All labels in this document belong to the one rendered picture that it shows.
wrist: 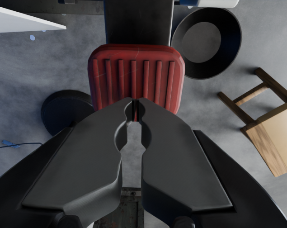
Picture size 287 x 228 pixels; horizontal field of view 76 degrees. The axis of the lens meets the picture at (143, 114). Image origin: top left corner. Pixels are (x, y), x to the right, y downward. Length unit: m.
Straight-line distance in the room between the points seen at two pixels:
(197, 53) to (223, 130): 0.51
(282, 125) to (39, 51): 1.07
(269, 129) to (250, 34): 0.44
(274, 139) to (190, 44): 0.53
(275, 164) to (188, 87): 0.51
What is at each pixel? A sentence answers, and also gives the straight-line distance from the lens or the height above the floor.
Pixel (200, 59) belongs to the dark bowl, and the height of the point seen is 0.00.
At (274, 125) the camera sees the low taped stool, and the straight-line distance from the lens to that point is 0.84.
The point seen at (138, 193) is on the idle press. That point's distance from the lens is 1.49.
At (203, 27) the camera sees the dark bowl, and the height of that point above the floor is 0.00.
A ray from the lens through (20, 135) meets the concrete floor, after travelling 1.35.
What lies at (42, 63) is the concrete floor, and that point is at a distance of 1.04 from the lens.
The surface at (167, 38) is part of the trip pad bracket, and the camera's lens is 0.18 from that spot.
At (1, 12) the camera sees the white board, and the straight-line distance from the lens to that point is 0.62.
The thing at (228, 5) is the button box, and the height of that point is 0.62.
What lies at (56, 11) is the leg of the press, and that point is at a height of 0.03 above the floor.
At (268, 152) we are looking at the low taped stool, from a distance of 0.92.
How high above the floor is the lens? 0.88
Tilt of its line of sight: 59 degrees down
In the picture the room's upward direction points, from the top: 180 degrees clockwise
